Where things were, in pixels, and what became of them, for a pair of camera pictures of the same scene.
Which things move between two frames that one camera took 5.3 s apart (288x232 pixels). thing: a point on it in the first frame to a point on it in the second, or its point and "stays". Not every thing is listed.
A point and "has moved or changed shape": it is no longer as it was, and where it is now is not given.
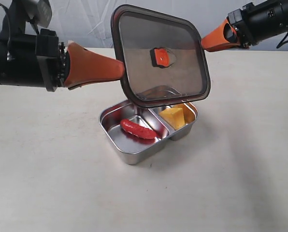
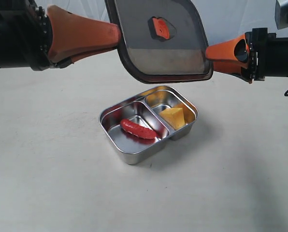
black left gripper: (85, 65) to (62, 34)
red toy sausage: (137, 129) stays
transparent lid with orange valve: (164, 55) has moved or changed shape
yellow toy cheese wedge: (175, 116) stays
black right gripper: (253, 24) to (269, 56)
